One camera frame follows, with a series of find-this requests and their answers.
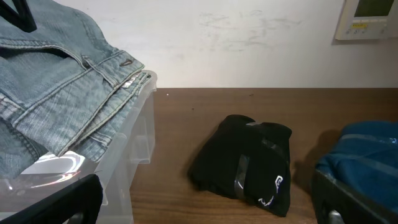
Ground light blue jeans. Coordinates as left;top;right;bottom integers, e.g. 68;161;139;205
1;1;152;179

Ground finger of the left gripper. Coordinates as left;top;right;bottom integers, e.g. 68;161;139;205
1;0;37;33

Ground black folded taped shirt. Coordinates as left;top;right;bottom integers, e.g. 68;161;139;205
188;114;292;217

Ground blue folded taped shirt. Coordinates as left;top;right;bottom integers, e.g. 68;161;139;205
315;121;397;213

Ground white wall control panel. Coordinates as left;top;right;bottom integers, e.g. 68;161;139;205
334;0;397;40

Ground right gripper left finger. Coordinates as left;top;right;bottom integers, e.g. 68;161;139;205
1;174;103;224

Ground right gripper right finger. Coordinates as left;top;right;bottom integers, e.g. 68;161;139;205
311;170;397;224

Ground clear plastic storage bin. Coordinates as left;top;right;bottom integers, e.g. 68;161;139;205
1;70;157;224

